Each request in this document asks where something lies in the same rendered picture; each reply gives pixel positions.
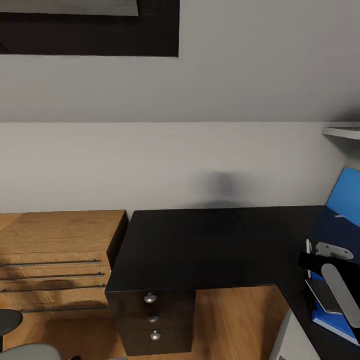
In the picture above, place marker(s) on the desk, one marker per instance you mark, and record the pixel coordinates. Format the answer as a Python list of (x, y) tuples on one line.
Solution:
[(217, 248)]

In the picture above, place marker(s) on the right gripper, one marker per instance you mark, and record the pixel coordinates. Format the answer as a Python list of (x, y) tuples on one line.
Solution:
[(309, 261)]

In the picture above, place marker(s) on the room divider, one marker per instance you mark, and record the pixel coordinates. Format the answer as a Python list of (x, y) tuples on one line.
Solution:
[(345, 198)]

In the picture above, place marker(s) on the folder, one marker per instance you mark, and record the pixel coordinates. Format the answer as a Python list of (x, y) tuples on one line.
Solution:
[(336, 323)]

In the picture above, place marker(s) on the notebook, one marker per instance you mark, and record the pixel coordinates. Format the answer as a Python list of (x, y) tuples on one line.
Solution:
[(324, 296)]

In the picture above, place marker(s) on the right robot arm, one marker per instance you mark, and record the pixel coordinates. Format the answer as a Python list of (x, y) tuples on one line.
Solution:
[(341, 276)]

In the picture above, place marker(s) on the swivel chair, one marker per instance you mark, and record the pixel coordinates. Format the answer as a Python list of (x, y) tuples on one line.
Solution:
[(10, 319)]

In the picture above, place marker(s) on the fixed window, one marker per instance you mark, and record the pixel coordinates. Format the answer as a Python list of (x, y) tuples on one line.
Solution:
[(122, 28)]

